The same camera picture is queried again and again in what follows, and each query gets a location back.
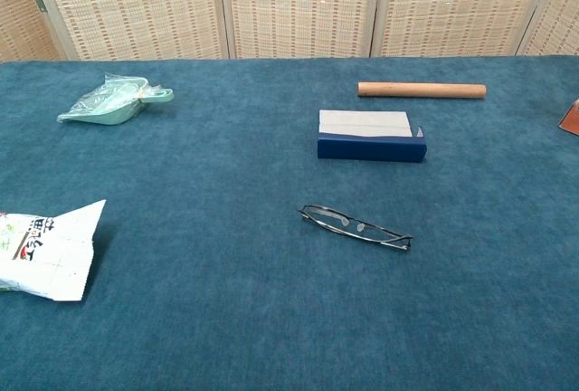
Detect woven bamboo folding screen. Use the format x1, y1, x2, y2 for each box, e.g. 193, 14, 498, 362
0, 0, 579, 62

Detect blue velvet tablecloth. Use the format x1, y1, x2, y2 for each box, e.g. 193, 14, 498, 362
0, 53, 579, 391

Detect blue and white box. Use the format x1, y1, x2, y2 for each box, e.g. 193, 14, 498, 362
317, 109, 428, 165

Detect green dustpan in plastic bag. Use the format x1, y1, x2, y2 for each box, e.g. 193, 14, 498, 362
56, 72, 176, 127

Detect orange object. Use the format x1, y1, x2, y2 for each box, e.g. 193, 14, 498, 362
558, 97, 579, 135

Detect wooden rolling pin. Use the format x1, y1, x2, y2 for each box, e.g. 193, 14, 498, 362
357, 81, 488, 100

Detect thin metal eyeglasses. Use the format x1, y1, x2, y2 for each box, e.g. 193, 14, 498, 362
298, 204, 413, 253

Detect white snack bag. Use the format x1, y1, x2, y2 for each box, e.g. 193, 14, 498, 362
0, 199, 108, 302

